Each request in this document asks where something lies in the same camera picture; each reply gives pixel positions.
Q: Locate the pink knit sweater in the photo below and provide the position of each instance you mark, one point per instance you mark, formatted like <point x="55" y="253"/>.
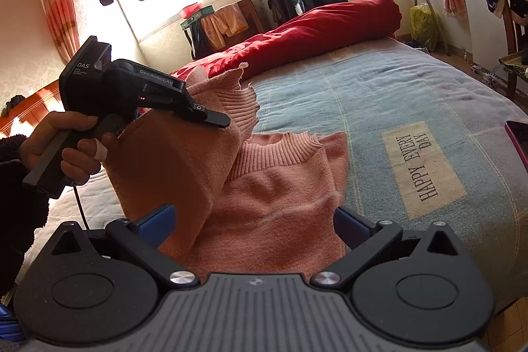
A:
<point x="268" y="191"/>

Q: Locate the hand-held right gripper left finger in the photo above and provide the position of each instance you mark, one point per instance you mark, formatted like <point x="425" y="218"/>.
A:
<point x="159" y="222"/>

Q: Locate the dark cloth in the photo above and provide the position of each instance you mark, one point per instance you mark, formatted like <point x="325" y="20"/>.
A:
<point x="14" y="102"/>

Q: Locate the patterned bag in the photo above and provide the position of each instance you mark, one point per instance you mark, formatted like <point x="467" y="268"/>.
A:
<point x="513" y="65"/>

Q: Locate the wooden chair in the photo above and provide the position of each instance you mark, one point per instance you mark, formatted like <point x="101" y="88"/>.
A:
<point x="510" y="47"/>

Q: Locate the red plastic basin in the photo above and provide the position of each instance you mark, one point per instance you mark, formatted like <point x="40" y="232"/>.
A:
<point x="192" y="10"/>

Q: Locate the red duvet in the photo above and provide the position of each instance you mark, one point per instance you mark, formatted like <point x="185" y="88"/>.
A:
<point x="321" y="30"/>

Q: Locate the wooden headboard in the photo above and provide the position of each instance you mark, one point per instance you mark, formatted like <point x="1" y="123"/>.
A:
<point x="37" y="108"/>

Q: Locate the wooden cabinet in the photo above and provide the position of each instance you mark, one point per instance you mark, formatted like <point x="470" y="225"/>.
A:
<point x="253" y="12"/>

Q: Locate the green folding table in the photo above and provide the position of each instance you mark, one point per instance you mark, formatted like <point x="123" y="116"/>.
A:
<point x="198" y="16"/>

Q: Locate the person's left hand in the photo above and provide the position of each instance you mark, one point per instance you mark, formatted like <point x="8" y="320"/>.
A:
<point x="45" y="133"/>

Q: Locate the black hanging bag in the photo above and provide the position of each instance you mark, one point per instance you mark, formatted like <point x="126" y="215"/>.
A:
<point x="200" y="40"/>

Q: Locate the blue checked bed sheet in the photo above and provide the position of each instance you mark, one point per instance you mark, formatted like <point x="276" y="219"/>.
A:
<point x="412" y="88"/>

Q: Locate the yellow plastic bag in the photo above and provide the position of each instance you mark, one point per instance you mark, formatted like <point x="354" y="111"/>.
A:
<point x="425" y="26"/>

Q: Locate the pink phone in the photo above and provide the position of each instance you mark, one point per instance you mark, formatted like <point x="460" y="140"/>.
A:
<point x="519" y="141"/>

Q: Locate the person's left forearm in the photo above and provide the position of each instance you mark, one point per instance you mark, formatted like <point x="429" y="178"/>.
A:
<point x="16" y="220"/>

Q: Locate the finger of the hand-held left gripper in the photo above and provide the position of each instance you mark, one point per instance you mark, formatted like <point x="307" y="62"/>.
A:
<point x="206" y="115"/>

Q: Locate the blue suitcase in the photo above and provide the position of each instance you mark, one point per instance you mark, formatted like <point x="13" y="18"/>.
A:
<point x="10" y="325"/>

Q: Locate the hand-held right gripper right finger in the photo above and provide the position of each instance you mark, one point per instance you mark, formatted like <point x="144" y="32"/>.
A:
<point x="350" y="228"/>

